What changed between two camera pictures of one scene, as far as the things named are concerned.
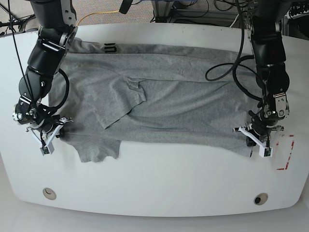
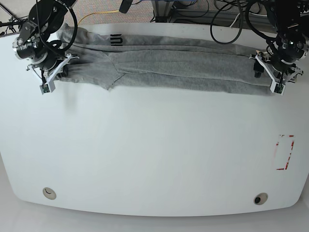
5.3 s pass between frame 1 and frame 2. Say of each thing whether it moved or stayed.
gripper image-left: moved
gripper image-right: moved
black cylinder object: stayed
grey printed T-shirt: moved
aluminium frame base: stayed
